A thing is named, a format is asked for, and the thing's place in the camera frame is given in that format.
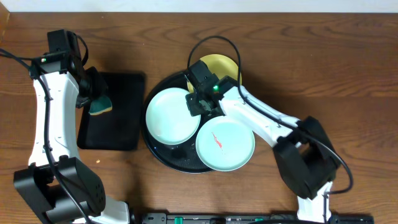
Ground green yellow sponge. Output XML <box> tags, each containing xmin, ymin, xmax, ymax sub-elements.
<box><xmin>89</xmin><ymin>95</ymin><xmax>113</xmax><ymax>116</ymax></box>

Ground mint green plate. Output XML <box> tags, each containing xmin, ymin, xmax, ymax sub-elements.
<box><xmin>146</xmin><ymin>87</ymin><xmax>201</xmax><ymax>145</ymax></box>
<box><xmin>195</xmin><ymin>116</ymin><xmax>255</xmax><ymax>172</ymax></box>

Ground yellow plate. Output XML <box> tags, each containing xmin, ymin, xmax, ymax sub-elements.
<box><xmin>200</xmin><ymin>54</ymin><xmax>238</xmax><ymax>81</ymax></box>

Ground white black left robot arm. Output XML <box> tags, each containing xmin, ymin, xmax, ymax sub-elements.
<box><xmin>13</xmin><ymin>50</ymin><xmax>131</xmax><ymax>223</ymax></box>

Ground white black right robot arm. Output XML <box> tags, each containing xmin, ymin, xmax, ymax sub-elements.
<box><xmin>186</xmin><ymin>76</ymin><xmax>343</xmax><ymax>223</ymax></box>

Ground black rectangular tray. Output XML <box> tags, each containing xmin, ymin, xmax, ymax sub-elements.
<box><xmin>77</xmin><ymin>72</ymin><xmax>146</xmax><ymax>151</ymax></box>

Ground round black tray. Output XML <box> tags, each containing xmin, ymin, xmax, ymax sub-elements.
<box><xmin>142</xmin><ymin>72</ymin><xmax>223</xmax><ymax>174</ymax></box>

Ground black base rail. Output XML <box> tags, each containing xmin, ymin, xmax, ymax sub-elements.
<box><xmin>140</xmin><ymin>213</ymin><xmax>374</xmax><ymax>224</ymax></box>

